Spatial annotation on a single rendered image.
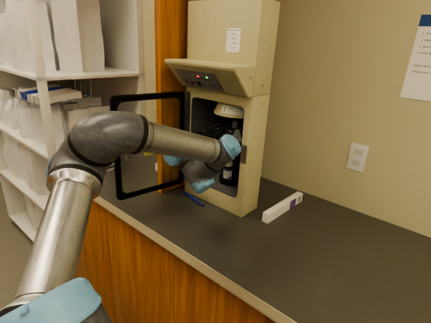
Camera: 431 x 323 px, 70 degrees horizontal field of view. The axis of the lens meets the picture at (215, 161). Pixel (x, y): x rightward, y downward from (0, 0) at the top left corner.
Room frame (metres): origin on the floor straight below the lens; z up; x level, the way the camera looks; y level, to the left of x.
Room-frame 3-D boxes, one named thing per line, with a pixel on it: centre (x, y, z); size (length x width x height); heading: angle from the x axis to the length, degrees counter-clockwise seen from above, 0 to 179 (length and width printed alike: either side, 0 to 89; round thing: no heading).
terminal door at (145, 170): (1.14, 0.25, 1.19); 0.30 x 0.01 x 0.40; 131
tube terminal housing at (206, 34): (1.25, -0.07, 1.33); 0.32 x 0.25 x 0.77; 50
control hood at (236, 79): (1.11, 0.05, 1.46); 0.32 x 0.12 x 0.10; 50
